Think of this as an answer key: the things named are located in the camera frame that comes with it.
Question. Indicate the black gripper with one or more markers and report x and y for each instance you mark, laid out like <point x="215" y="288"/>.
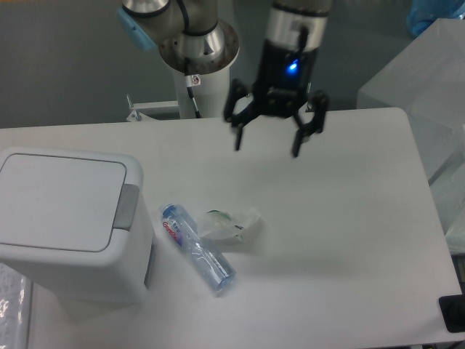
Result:
<point x="280" y="90"/>

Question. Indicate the white push-lid trash can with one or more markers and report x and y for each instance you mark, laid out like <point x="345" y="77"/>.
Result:
<point x="76" y="222"/>

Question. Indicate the silver blue-capped robot arm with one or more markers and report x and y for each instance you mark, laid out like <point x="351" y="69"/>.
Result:
<point x="193" y="40"/>

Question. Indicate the silver wing-nut table clamp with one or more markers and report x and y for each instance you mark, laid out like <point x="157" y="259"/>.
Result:
<point x="309" y="105"/>

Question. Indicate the crumpled clear plastic wrapper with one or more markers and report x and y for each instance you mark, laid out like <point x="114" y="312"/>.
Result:
<point x="225" y="227"/>

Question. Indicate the translucent white storage box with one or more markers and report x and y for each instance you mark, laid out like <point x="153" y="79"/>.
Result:
<point x="426" y="80"/>

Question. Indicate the clear plastic water bottle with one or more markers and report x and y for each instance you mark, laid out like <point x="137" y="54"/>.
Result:
<point x="203" y="254"/>

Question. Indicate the black device at table edge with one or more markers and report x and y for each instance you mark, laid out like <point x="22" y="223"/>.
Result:
<point x="452" y="309"/>

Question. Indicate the clear plastic sheet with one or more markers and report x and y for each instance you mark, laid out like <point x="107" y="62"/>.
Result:
<point x="16" y="294"/>

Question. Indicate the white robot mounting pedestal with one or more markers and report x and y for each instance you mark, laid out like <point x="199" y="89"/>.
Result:
<point x="206" y="93"/>

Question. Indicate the white left table bracket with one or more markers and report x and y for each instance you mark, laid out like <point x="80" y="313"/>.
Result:
<point x="152" y="111"/>

